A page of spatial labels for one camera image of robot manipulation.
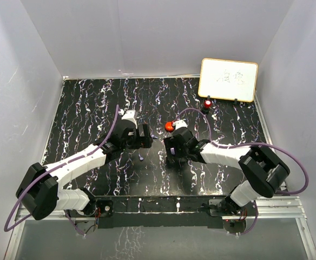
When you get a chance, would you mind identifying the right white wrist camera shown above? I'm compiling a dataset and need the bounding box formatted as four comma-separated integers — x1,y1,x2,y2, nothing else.
172,120,188,130

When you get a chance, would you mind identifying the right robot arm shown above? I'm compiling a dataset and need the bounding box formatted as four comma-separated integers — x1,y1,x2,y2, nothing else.
163,127,290,215

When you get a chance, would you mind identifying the white board with frame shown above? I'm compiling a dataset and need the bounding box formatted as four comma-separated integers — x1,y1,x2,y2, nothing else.
198,58,259,102

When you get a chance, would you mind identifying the aluminium frame rail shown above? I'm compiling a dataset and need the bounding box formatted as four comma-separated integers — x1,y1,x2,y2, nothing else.
5,196,316,259

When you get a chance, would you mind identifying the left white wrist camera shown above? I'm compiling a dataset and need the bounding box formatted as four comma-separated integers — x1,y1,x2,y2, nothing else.
118,109,137,128

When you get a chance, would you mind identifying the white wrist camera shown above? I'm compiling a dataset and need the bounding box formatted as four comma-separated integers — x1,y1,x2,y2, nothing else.
118,109,137,128
172,120,188,130

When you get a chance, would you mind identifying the red emergency stop button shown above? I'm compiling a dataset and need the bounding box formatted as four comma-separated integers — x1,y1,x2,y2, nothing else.
202,100,212,114

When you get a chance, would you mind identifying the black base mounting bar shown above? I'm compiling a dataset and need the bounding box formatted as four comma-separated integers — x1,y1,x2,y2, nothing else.
95,195,225,229

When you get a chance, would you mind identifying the red round disc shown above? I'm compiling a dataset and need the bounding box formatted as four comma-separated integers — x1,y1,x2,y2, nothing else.
164,121,174,132

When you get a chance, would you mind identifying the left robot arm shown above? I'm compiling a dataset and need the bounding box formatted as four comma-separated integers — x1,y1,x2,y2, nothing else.
16,122,153,220

